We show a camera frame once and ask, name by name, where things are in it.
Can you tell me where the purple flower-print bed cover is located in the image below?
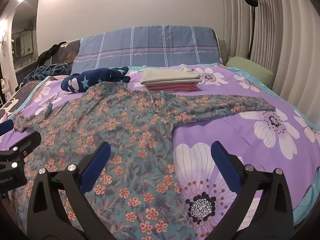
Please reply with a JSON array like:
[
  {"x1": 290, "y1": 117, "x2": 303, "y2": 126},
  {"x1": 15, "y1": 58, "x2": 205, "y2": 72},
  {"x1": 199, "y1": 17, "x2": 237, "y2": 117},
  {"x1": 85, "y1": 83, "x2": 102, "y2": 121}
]
[{"x1": 0, "y1": 65, "x2": 320, "y2": 240}]

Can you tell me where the navy star-print garment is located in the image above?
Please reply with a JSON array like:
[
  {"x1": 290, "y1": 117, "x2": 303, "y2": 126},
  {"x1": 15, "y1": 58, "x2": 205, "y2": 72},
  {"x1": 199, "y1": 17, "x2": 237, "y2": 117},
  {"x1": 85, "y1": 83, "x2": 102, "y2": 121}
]
[{"x1": 61, "y1": 66, "x2": 131, "y2": 94}]

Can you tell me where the teal floral shirt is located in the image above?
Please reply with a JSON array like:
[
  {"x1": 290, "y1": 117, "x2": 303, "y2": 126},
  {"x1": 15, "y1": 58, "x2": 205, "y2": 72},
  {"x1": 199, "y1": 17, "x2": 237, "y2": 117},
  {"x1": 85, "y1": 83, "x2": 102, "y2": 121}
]
[{"x1": 14, "y1": 82, "x2": 276, "y2": 240}]

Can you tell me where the white pleated curtain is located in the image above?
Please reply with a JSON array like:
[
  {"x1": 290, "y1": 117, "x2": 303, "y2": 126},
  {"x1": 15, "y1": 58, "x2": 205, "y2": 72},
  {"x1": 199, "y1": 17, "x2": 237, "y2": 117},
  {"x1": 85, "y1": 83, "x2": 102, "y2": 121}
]
[{"x1": 222, "y1": 0, "x2": 320, "y2": 120}]

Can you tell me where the blue plaid pillow cover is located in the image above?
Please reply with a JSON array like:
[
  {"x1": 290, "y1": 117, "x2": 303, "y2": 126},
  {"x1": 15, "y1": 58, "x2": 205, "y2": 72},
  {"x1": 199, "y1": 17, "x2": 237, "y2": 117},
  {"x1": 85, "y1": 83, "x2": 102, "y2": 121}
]
[{"x1": 71, "y1": 25, "x2": 223, "y2": 74}]

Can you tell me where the arched mirror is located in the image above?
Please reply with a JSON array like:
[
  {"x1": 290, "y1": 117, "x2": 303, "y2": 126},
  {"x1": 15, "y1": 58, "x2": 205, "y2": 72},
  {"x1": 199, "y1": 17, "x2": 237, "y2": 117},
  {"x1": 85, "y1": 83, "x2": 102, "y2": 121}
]
[{"x1": 0, "y1": 0, "x2": 40, "y2": 64}]

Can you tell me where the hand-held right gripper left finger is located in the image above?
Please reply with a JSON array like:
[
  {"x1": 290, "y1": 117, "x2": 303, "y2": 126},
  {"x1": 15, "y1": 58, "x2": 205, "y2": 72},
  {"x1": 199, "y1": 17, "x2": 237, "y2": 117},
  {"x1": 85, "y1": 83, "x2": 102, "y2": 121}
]
[{"x1": 26, "y1": 142, "x2": 112, "y2": 240}]

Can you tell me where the white cat figurine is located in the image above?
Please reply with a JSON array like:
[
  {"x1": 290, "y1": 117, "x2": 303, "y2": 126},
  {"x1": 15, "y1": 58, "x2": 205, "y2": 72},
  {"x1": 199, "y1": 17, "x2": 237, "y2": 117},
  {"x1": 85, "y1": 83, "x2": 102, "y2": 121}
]
[{"x1": 0, "y1": 78, "x2": 12, "y2": 101}]

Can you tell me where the teal fuzzy blanket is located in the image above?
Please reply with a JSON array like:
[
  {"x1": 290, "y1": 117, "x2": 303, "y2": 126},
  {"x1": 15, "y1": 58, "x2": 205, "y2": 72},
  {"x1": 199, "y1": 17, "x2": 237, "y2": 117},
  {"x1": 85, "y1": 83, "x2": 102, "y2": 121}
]
[{"x1": 24, "y1": 63, "x2": 72, "y2": 83}]

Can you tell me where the dark printed blanket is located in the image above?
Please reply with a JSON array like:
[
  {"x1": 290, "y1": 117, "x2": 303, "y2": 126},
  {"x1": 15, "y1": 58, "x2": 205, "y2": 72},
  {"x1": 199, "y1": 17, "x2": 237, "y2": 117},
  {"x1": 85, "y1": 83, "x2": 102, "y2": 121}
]
[{"x1": 0, "y1": 80, "x2": 42, "y2": 121}]

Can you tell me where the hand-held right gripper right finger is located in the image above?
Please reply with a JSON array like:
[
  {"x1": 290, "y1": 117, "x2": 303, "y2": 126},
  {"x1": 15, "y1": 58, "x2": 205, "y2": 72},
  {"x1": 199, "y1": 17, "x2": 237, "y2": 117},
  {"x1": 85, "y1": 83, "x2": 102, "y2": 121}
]
[{"x1": 211, "y1": 141, "x2": 294, "y2": 240}]

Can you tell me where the folded pink cloth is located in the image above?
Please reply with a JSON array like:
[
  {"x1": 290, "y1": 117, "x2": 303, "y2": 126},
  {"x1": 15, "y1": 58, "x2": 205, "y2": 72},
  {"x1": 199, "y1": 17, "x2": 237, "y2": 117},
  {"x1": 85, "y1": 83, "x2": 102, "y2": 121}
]
[{"x1": 146, "y1": 81, "x2": 198, "y2": 92}]

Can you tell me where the green pillow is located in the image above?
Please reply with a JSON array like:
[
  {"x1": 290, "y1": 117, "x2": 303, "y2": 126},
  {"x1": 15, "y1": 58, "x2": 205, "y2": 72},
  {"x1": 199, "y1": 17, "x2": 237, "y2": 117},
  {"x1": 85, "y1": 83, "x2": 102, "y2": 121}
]
[{"x1": 226, "y1": 56, "x2": 274, "y2": 88}]

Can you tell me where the black floor lamp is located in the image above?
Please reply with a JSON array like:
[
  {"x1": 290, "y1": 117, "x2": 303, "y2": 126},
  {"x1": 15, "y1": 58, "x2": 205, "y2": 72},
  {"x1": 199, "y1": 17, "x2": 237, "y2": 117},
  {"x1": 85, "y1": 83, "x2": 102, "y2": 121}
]
[{"x1": 244, "y1": 0, "x2": 259, "y2": 60}]

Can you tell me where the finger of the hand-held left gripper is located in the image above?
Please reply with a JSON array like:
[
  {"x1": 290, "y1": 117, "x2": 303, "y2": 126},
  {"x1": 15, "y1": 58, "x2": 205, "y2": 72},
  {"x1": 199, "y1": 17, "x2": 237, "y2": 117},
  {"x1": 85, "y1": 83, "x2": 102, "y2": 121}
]
[
  {"x1": 0, "y1": 131, "x2": 42, "y2": 172},
  {"x1": 0, "y1": 119, "x2": 14, "y2": 135}
]

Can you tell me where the dark patterned cloth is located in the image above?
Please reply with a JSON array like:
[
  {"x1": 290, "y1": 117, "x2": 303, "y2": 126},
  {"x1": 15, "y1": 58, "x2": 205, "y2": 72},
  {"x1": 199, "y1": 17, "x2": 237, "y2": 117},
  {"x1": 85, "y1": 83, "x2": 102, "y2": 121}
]
[{"x1": 51, "y1": 39, "x2": 82, "y2": 65}]

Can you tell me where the folded cream cloth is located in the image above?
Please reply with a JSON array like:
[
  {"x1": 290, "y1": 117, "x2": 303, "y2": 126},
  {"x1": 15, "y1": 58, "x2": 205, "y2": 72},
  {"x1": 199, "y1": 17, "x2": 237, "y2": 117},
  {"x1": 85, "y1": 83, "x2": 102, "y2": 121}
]
[{"x1": 140, "y1": 66, "x2": 202, "y2": 85}]

